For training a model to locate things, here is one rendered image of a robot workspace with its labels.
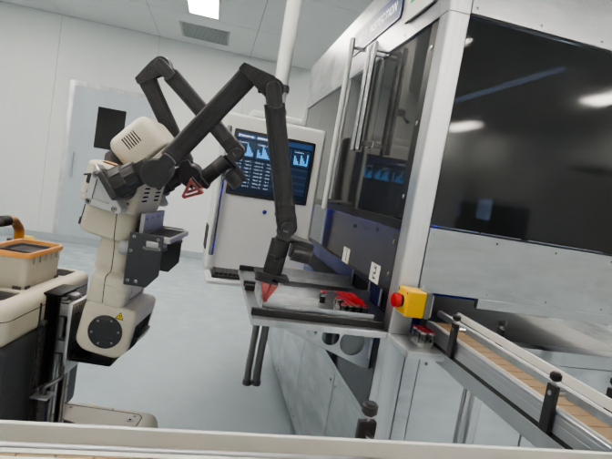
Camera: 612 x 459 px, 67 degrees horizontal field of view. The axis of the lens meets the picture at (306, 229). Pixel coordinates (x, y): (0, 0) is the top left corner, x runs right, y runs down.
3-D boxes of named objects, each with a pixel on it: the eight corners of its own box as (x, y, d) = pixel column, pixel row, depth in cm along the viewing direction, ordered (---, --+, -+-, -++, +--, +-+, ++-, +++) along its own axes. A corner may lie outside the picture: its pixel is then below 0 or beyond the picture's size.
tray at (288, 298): (349, 302, 166) (350, 293, 165) (372, 326, 140) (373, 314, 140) (254, 291, 159) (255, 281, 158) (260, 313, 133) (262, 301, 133)
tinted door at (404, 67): (361, 209, 180) (388, 56, 175) (406, 220, 138) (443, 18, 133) (360, 209, 180) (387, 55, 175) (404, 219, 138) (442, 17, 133)
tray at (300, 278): (349, 283, 201) (351, 276, 201) (369, 300, 176) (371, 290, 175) (272, 274, 194) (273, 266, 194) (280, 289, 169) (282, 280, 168)
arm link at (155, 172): (250, 52, 127) (250, 48, 118) (285, 89, 131) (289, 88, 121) (140, 168, 132) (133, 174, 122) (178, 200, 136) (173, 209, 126)
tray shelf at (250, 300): (345, 285, 206) (346, 281, 206) (411, 341, 138) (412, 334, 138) (238, 271, 196) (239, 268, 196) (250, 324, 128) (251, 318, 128)
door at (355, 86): (331, 202, 226) (352, 79, 221) (361, 209, 181) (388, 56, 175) (330, 201, 226) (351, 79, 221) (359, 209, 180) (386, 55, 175)
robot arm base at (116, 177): (112, 172, 133) (95, 171, 121) (137, 159, 133) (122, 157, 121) (127, 198, 134) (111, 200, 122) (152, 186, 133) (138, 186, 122)
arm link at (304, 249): (280, 213, 140) (283, 220, 132) (317, 223, 143) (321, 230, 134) (270, 249, 143) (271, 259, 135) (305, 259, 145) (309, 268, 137)
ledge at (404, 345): (432, 345, 137) (433, 339, 137) (453, 362, 125) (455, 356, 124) (388, 341, 134) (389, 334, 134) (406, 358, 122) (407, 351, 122)
